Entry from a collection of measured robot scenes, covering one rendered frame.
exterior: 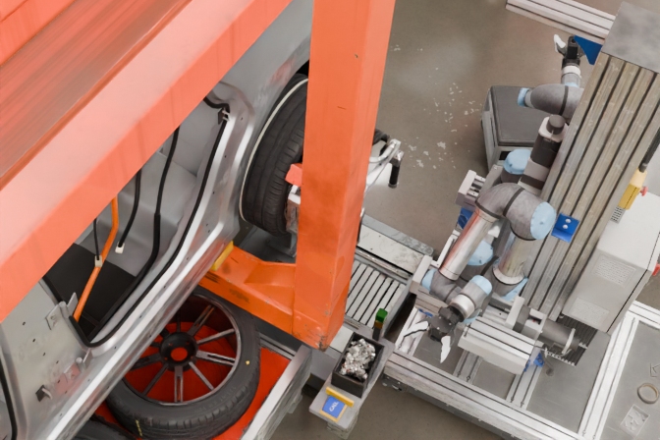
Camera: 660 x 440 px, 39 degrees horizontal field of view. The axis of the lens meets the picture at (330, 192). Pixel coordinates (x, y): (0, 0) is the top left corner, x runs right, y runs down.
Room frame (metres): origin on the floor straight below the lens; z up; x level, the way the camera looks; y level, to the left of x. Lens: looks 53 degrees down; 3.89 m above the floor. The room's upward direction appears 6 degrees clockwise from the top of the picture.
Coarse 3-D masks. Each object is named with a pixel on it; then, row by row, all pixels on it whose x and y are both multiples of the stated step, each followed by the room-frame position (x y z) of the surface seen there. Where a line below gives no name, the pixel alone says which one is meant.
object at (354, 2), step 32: (320, 0) 1.77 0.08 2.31; (352, 0) 1.74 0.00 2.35; (384, 0) 1.79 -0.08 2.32; (320, 32) 1.77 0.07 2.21; (352, 32) 1.73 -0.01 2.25; (384, 32) 1.82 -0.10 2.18; (320, 64) 1.77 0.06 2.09; (352, 64) 1.73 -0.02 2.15; (384, 64) 1.86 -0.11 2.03; (320, 96) 1.76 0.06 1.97; (352, 96) 1.73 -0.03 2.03; (320, 128) 1.76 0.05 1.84; (352, 128) 1.72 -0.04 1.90; (320, 160) 1.76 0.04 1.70; (352, 160) 1.73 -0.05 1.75; (320, 192) 1.75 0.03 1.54; (352, 192) 1.76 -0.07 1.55; (320, 224) 1.75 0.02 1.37; (352, 224) 1.80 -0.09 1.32; (320, 256) 1.74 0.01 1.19; (352, 256) 1.84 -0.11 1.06; (320, 288) 1.74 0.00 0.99; (320, 320) 1.73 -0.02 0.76
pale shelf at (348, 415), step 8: (360, 328) 1.89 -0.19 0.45; (368, 336) 1.85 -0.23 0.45; (384, 344) 1.83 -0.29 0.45; (392, 344) 1.83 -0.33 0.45; (384, 352) 1.79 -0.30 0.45; (392, 352) 1.80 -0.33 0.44; (384, 360) 1.75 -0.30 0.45; (376, 368) 1.71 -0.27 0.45; (376, 376) 1.68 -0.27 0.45; (328, 384) 1.62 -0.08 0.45; (368, 384) 1.64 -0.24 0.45; (320, 392) 1.58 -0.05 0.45; (344, 392) 1.59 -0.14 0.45; (368, 392) 1.61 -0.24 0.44; (320, 400) 1.55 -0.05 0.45; (352, 400) 1.56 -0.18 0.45; (360, 400) 1.57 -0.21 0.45; (312, 408) 1.51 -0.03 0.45; (320, 408) 1.52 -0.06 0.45; (352, 408) 1.53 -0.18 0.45; (320, 416) 1.49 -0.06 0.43; (344, 416) 1.49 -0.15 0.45; (352, 416) 1.49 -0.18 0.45; (336, 424) 1.46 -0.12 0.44; (344, 424) 1.46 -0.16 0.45
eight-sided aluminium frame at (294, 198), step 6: (294, 186) 2.17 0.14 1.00; (294, 192) 2.15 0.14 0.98; (300, 192) 2.16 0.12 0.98; (288, 198) 2.14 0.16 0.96; (294, 198) 2.14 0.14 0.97; (300, 198) 2.13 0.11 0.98; (288, 204) 2.14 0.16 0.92; (294, 204) 2.13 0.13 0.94; (288, 210) 2.14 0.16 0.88; (294, 210) 2.16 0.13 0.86; (288, 216) 2.14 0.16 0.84; (294, 216) 2.16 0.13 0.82; (288, 222) 2.14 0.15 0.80; (294, 222) 2.16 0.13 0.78; (288, 228) 2.13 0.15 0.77; (294, 228) 2.13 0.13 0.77; (294, 234) 2.12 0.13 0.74
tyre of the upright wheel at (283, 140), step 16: (288, 96) 2.47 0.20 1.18; (304, 96) 2.49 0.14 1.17; (272, 112) 2.39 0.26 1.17; (288, 112) 2.40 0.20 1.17; (304, 112) 2.41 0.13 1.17; (272, 128) 2.33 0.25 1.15; (288, 128) 2.33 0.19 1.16; (304, 128) 2.33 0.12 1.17; (272, 144) 2.27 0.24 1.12; (288, 144) 2.26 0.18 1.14; (256, 160) 2.23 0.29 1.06; (272, 160) 2.22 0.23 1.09; (288, 160) 2.21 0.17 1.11; (256, 176) 2.18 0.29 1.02; (272, 176) 2.18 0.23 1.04; (256, 192) 2.16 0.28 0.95; (272, 192) 2.14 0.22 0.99; (256, 208) 2.13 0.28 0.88; (272, 208) 2.11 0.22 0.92; (256, 224) 2.16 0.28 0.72; (272, 224) 2.10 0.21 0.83
